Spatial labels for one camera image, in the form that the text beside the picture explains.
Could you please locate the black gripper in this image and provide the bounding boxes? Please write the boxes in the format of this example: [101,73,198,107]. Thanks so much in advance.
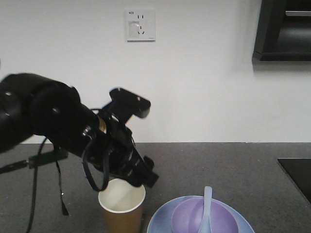
[87,114,159,188]

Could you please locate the brown paper cup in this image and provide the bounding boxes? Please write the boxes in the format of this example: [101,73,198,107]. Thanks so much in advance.
[98,179,146,233]

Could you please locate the purple plastic bowl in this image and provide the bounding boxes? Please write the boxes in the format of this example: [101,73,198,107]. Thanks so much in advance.
[171,197,239,233]

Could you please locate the light blue plastic spoon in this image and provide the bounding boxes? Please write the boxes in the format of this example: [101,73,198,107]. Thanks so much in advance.
[198,186,212,233]

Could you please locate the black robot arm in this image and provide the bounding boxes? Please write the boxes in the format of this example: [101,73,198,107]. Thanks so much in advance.
[0,73,158,191]

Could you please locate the light blue plastic plate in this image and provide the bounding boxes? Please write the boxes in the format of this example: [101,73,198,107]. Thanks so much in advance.
[147,196,254,233]

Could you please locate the black induction cooktop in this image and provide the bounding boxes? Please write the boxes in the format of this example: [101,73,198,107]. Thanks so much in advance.
[277,158,311,202]

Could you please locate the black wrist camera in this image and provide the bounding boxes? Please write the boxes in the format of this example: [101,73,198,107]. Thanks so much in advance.
[98,87,151,124]

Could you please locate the black cable with green board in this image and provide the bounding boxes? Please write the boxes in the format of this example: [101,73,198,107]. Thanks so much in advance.
[0,135,70,233]

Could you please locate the white wall socket centre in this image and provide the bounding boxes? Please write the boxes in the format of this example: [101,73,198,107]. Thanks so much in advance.
[124,8,156,42]

